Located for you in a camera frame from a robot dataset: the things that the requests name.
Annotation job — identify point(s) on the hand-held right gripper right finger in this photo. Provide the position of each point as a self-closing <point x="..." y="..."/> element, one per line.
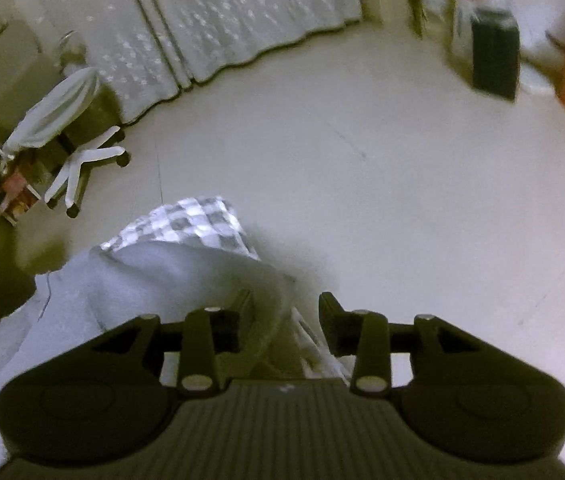
<point x="330" y="320"/>

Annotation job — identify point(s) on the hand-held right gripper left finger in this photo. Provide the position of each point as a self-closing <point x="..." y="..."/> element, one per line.
<point x="227" y="332"/>

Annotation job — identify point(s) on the grey knit sweater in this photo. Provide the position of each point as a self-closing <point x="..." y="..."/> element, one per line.
<point x="137" y="280"/>

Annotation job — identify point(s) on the grey white checkered quilt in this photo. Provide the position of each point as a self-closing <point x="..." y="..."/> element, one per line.
<point x="187" y="225"/>

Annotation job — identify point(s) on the red printed box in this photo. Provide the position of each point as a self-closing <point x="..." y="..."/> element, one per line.
<point x="17" y="192"/>

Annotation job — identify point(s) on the white office chair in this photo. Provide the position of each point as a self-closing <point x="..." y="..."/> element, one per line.
<point x="57" y="110"/>

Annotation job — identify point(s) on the star patterned curtain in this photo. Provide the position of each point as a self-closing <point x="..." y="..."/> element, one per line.
<point x="237" y="10"/>

